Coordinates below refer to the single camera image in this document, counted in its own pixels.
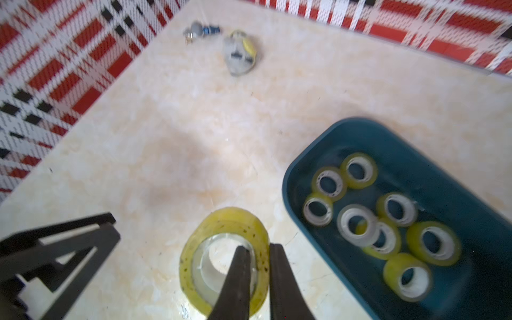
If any small metal blue keychain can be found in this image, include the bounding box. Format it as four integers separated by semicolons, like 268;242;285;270
183;21;221;45

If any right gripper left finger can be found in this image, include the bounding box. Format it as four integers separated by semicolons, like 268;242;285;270
208;246;251;320

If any teal plastic storage box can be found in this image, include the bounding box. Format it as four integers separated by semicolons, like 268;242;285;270
282;117;511;319

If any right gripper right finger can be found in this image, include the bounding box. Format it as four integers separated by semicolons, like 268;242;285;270
269;243;315;320

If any yellow tape roll bottom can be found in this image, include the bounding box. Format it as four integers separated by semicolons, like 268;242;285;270
406;221;462;267

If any yellow tape roll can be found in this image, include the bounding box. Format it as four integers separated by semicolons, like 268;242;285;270
303;193;333;227
311;166;347;202
362;217;402;260
376;192;418;227
383;253;433;302
406;221;462;267
179;207;270;316

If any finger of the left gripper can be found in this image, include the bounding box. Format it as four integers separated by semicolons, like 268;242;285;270
1;212;121;319

